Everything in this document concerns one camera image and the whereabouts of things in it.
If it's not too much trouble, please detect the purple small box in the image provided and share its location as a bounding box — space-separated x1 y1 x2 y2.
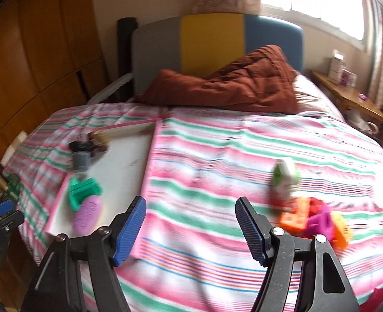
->
340 67 357 88

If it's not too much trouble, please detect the purple oval soap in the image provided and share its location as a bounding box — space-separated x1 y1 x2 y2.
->
73 195 102 236

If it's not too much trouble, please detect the orange cube block cluster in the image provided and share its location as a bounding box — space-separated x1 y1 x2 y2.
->
279 197 310 235

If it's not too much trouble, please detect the yellow plastic toy case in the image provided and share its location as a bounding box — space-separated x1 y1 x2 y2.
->
331 212 353 249

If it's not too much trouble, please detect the white carton box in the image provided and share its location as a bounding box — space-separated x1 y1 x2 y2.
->
327 49 344 84

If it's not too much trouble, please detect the green white plastic fitting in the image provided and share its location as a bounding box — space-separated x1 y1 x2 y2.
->
271 157 299 200

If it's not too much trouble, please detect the red puzzle piece block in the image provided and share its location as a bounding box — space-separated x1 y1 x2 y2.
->
308 197 324 217

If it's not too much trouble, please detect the striped bedspread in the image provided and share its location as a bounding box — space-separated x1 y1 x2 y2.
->
4 103 383 311

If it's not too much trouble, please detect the white pillow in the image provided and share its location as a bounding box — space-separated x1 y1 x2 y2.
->
293 74 344 122

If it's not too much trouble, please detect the grey yellow blue headboard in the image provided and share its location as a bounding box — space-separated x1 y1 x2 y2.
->
132 14 303 94

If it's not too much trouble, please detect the green plastic spool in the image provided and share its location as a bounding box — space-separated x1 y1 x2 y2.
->
69 178 102 211

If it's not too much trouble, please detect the black capped grey jar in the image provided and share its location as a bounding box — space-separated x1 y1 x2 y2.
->
69 141 92 172

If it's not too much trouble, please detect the brown scalp massager brush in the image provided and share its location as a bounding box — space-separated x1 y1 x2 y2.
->
88 130 109 153

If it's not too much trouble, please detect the window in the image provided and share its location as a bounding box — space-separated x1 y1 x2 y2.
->
257 0 366 42

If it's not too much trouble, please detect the rust brown quilt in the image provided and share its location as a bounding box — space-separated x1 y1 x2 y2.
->
136 44 298 115

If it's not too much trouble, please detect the magenta plastic funnel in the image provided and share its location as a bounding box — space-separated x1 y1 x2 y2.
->
305 204 334 240

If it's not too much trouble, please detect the pink white tray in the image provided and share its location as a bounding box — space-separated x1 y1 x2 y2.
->
44 120 161 238

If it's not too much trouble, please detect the wooden side table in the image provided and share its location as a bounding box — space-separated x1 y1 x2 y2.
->
310 70 383 122

